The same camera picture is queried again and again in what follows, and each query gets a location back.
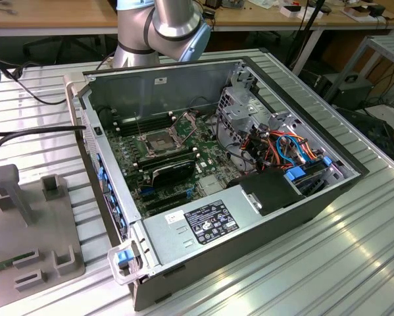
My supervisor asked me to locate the CPU socket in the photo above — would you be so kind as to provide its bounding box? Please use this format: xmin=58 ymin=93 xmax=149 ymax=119
xmin=136 ymin=126 xmax=186 ymax=158

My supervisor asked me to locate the white box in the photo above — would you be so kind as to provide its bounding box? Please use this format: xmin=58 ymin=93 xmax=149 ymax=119
xmin=280 ymin=5 xmax=324 ymax=20

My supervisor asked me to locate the black wire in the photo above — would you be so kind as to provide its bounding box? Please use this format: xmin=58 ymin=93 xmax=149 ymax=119
xmin=212 ymin=110 xmax=237 ymax=157

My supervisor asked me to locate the grey metal shelf frame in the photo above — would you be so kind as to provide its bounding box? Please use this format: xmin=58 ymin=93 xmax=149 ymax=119
xmin=323 ymin=34 xmax=394 ymax=111

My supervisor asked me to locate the metal socket cover frame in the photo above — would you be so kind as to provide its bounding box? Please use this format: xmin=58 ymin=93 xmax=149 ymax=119
xmin=171 ymin=111 xmax=201 ymax=146

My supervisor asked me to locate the black RAM slot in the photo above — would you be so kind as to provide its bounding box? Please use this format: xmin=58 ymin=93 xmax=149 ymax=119
xmin=137 ymin=151 xmax=199 ymax=170
xmin=119 ymin=124 xmax=178 ymax=138
xmin=116 ymin=120 xmax=176 ymax=134
xmin=135 ymin=147 xmax=197 ymax=165
xmin=114 ymin=115 xmax=174 ymax=130
xmin=112 ymin=111 xmax=172 ymax=125

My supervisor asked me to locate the open black PC case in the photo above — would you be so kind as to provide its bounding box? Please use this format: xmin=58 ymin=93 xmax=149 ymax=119
xmin=63 ymin=55 xmax=372 ymax=312

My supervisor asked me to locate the wooden desk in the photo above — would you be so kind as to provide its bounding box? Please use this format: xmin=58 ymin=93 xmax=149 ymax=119
xmin=0 ymin=0 xmax=118 ymax=38
xmin=199 ymin=0 xmax=394 ymax=78

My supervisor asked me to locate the black box with handle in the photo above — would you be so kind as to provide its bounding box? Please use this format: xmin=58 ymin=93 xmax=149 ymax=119
xmin=316 ymin=74 xmax=375 ymax=108

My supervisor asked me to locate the black plastic shroud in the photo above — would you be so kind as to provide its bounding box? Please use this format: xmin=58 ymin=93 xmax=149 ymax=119
xmin=225 ymin=170 xmax=307 ymax=217

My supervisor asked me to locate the black mesh panel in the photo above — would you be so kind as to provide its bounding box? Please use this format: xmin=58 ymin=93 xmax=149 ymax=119
xmin=336 ymin=107 xmax=394 ymax=162

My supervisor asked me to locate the thick black cable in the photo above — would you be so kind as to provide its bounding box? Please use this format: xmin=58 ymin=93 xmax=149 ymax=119
xmin=0 ymin=124 xmax=87 ymax=207

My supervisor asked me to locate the green RAM stick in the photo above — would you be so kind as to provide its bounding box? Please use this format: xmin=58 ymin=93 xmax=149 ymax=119
xmin=0 ymin=252 xmax=36 ymax=275

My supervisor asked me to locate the brown cardboard box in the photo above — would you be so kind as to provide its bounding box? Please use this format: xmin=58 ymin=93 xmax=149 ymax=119
xmin=343 ymin=3 xmax=394 ymax=22

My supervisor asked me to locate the blue wire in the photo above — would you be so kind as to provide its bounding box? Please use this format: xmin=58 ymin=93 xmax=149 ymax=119
xmin=276 ymin=132 xmax=308 ymax=163

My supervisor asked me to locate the silver metal drive cage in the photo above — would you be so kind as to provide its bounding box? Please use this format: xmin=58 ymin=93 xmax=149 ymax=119
xmin=216 ymin=58 xmax=295 ymax=145

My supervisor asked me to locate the black graphics card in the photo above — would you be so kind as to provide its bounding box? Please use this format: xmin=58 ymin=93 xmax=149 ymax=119
xmin=149 ymin=159 xmax=197 ymax=189

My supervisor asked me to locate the grey parts rack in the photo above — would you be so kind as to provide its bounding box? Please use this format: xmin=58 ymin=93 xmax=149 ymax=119
xmin=0 ymin=163 xmax=86 ymax=302

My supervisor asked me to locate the thin black cable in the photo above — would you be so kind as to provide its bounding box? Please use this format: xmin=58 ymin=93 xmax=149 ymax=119
xmin=0 ymin=58 xmax=69 ymax=105

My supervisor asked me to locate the silver power supply box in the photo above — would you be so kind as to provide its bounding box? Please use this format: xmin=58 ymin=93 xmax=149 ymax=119
xmin=141 ymin=184 xmax=262 ymax=268

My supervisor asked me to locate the blue disk carrier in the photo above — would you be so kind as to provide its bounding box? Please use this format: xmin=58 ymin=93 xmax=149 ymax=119
xmin=284 ymin=166 xmax=308 ymax=182

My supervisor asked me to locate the blue case latch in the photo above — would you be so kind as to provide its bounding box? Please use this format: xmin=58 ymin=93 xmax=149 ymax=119
xmin=107 ymin=239 xmax=143 ymax=286

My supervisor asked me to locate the silver chipset heatsink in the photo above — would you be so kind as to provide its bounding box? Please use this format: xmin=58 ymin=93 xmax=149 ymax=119
xmin=199 ymin=176 xmax=226 ymax=196

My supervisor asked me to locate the green motherboard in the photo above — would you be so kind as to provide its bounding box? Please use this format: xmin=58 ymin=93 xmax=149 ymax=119
xmin=103 ymin=111 xmax=240 ymax=220

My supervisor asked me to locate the black expansion slot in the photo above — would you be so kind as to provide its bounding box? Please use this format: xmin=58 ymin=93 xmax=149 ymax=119
xmin=139 ymin=190 xmax=188 ymax=207
xmin=145 ymin=197 xmax=189 ymax=215

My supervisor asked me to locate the orange wire bundle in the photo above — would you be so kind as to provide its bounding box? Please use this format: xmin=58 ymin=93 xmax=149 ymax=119
xmin=244 ymin=130 xmax=319 ymax=165

